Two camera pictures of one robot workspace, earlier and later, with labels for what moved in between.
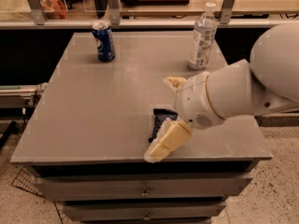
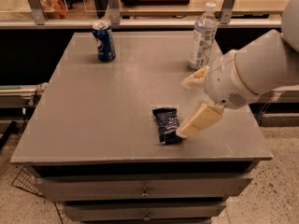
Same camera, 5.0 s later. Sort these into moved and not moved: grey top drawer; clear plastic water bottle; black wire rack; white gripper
Moved: white gripper
Not moved: clear plastic water bottle; grey top drawer; black wire rack
